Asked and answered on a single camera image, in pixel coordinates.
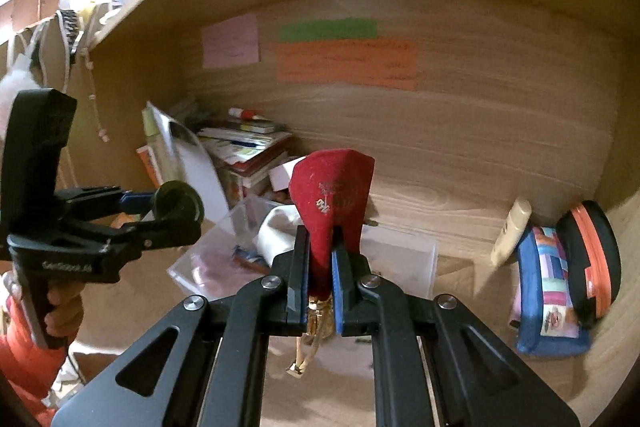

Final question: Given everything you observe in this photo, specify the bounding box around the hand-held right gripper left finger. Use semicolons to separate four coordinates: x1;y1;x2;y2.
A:
50;224;311;427

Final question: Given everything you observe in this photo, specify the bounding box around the red velvet pouch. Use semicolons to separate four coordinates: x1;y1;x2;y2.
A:
286;148;376;380

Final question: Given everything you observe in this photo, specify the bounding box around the dark green bottle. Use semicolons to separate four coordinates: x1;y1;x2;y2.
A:
150;180;206;233

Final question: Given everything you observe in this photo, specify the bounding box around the stack of booklets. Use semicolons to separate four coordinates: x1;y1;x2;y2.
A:
197;119;293;202

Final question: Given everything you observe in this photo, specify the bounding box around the white fluffy cloth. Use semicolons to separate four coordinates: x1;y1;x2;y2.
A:
0;54;43;138

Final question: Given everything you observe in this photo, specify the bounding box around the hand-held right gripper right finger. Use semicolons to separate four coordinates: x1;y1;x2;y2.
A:
330;227;581;427

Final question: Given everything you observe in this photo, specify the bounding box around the orange sunscreen tube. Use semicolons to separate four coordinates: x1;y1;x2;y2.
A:
136;146;163;190

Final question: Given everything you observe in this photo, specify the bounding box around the clear plastic storage box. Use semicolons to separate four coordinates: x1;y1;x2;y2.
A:
167;196;438;303

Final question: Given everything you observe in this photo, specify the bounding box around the small white pink box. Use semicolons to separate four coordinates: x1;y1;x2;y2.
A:
269;156;306;192

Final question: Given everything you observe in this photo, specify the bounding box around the wooden desktop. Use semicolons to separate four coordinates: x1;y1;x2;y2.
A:
65;187;626;427

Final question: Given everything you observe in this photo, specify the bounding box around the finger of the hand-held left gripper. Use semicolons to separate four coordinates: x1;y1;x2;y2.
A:
107;219;202;258
55;187;156;220

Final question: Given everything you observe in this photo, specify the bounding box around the black orange round case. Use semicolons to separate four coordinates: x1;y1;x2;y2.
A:
555;201;622;330

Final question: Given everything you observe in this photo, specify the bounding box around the pink bead string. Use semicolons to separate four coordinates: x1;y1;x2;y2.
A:
82;49;111;142

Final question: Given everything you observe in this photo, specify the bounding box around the clear bag with pink cable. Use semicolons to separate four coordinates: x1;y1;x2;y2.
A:
187;252;236;298

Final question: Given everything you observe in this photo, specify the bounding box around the cream squeeze tube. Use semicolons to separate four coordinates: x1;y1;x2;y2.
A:
490;199;532;267

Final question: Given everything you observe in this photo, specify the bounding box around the orange sticky note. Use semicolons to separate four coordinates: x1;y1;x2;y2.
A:
275;39;417;91

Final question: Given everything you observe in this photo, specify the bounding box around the green sticky note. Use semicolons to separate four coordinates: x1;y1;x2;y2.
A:
279;19;378;42

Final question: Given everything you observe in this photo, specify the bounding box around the person's left forearm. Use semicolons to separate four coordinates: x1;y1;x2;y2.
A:
0;297;71;427

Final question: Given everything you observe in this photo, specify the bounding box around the yellow-green spray bottle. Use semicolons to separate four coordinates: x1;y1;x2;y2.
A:
141;103;161;148

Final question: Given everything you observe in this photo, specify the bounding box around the pink sticky note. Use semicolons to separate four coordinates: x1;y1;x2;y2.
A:
201;13;261;69

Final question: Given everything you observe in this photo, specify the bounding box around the blue patchwork pouch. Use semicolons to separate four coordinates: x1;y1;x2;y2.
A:
510;224;591;357

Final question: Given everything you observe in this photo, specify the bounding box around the person's left hand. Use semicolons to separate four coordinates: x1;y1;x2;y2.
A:
42;281;86;339

